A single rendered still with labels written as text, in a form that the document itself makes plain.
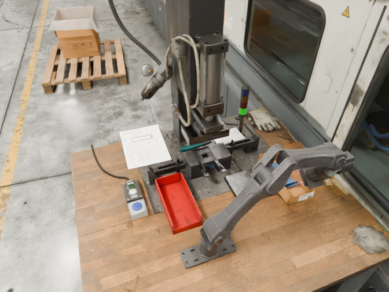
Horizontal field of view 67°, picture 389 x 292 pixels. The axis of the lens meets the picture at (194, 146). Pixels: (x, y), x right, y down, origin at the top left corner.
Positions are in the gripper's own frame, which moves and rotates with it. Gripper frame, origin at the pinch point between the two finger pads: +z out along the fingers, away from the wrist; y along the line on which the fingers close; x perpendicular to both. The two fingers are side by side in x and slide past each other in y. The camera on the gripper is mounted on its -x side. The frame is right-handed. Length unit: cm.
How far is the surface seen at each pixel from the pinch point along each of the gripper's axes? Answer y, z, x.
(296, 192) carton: -5.4, 8.0, -1.5
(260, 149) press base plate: 19.6, 25.6, -1.7
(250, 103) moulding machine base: 62, 78, -34
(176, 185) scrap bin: 13, 21, 46
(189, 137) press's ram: 27.6, 2.6, 38.9
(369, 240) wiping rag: -28.7, -9.7, -11.9
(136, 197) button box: 12, 18, 64
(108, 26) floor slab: 362, 368, 21
